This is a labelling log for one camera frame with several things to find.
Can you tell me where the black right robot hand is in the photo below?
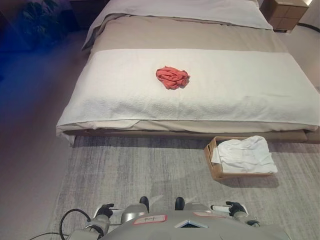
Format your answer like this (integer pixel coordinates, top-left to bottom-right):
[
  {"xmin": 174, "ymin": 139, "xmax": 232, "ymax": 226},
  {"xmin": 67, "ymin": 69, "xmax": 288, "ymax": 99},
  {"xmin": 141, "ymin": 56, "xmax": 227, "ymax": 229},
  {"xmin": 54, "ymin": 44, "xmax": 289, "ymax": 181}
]
[{"xmin": 210, "ymin": 200, "xmax": 247, "ymax": 216}]

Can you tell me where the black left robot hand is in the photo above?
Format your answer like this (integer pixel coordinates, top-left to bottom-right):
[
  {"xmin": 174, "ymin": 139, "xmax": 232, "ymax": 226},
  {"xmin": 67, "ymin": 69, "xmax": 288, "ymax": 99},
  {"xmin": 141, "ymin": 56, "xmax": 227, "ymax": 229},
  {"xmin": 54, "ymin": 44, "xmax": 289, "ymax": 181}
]
[{"xmin": 96, "ymin": 203, "xmax": 115, "ymax": 219}]

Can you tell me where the red cloth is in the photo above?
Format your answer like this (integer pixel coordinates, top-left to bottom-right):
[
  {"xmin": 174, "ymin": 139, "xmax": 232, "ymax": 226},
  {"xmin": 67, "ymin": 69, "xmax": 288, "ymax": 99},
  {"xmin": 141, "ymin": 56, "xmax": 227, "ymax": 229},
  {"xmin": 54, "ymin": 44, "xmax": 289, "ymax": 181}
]
[{"xmin": 155, "ymin": 65, "xmax": 191, "ymax": 91}]

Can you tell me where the woven wicker basket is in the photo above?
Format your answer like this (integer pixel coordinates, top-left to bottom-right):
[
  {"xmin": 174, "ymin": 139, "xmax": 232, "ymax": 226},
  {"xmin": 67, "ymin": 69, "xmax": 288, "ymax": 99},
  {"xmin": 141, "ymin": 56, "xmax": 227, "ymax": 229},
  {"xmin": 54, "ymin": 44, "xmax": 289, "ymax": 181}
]
[{"xmin": 203, "ymin": 136, "xmax": 278, "ymax": 182}]

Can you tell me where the bed with white blanket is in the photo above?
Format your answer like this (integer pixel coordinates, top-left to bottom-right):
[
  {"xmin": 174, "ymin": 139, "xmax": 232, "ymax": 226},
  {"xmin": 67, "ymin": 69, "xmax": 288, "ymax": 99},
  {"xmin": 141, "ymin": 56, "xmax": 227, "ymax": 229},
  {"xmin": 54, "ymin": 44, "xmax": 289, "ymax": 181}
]
[{"xmin": 55, "ymin": 48, "xmax": 320, "ymax": 137}]

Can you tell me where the white folded bed sheet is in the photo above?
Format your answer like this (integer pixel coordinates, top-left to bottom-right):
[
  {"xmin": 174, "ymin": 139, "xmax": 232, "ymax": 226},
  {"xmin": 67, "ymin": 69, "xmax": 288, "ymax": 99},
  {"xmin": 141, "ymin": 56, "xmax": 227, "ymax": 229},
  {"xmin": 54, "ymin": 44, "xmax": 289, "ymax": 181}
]
[{"xmin": 88, "ymin": 0, "xmax": 275, "ymax": 34}]

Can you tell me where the silver left robot leg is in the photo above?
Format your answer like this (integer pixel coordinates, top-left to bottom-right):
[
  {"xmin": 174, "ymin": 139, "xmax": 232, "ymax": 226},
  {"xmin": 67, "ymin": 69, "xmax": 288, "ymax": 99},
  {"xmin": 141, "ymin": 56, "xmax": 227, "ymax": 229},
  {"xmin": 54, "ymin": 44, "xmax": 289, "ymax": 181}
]
[{"xmin": 113, "ymin": 196, "xmax": 151, "ymax": 224}]

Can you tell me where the silver robot leg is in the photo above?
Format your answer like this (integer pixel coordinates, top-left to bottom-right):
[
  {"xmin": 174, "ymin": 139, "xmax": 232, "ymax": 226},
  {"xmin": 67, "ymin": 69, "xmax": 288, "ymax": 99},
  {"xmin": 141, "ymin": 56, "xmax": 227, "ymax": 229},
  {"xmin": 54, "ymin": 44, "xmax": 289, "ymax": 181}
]
[
  {"xmin": 174, "ymin": 196, "xmax": 214, "ymax": 216},
  {"xmin": 113, "ymin": 196, "xmax": 151, "ymax": 224}
]

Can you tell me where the silver right robot leg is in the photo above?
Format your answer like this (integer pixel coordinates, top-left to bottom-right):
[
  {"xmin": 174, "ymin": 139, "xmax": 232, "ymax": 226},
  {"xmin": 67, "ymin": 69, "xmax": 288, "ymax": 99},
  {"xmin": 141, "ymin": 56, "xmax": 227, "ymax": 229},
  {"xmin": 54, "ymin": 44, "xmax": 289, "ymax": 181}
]
[{"xmin": 174, "ymin": 196, "xmax": 214, "ymax": 216}]

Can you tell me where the grey streaked rug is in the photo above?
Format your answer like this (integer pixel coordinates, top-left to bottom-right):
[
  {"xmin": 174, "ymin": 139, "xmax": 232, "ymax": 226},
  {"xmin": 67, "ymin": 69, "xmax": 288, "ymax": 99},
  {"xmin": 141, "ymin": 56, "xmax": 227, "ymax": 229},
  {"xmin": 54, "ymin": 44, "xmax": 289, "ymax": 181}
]
[{"xmin": 47, "ymin": 134, "xmax": 320, "ymax": 240}]

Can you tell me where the white crumpled cloth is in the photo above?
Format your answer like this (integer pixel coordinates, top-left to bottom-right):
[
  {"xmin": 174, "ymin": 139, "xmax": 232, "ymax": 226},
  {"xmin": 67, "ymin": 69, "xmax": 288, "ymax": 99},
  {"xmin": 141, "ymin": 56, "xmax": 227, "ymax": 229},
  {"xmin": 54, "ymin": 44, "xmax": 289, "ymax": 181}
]
[{"xmin": 211, "ymin": 135, "xmax": 279, "ymax": 174}]

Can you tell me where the silver robot torso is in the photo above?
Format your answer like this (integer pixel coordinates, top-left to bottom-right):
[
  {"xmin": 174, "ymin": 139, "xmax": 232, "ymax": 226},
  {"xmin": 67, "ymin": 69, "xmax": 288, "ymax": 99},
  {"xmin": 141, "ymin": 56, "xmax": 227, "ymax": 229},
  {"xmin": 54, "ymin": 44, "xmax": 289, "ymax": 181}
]
[{"xmin": 67, "ymin": 211, "xmax": 289, "ymax": 240}]

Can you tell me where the dark wooden cabinet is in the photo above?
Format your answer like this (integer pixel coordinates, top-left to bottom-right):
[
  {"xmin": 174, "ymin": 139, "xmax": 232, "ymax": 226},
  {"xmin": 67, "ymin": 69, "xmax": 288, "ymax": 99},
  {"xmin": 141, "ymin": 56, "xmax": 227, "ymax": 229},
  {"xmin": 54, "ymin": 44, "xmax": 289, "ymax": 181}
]
[{"xmin": 69, "ymin": 0, "xmax": 107, "ymax": 30}]

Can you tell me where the light wooden nightstand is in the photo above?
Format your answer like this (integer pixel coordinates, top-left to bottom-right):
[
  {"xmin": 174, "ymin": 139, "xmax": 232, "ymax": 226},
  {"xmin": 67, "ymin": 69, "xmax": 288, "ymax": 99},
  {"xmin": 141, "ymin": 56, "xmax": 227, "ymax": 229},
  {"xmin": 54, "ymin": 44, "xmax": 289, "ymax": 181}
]
[{"xmin": 259, "ymin": 0, "xmax": 310, "ymax": 33}]

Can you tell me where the dark leafy plant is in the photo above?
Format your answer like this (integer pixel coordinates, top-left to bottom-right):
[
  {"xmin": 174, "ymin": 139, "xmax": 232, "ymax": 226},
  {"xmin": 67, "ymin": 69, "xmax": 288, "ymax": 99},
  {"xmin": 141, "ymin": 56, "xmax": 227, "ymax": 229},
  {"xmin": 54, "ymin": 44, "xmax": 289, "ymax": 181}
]
[{"xmin": 4, "ymin": 0, "xmax": 65, "ymax": 52}]

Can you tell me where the thick black wrist cable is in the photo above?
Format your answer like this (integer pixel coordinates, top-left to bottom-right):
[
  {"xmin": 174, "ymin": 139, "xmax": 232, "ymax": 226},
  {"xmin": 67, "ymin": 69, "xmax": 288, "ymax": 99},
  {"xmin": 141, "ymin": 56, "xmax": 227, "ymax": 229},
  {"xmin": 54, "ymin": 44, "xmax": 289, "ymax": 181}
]
[{"xmin": 59, "ymin": 208, "xmax": 101, "ymax": 237}]

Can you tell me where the beige upholstered bed frame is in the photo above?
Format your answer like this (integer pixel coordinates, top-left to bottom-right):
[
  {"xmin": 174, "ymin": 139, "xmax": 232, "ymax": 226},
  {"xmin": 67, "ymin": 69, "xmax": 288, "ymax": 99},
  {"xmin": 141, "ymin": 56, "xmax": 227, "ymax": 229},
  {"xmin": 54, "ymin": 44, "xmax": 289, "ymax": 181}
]
[{"xmin": 65, "ymin": 127, "xmax": 320, "ymax": 147}]

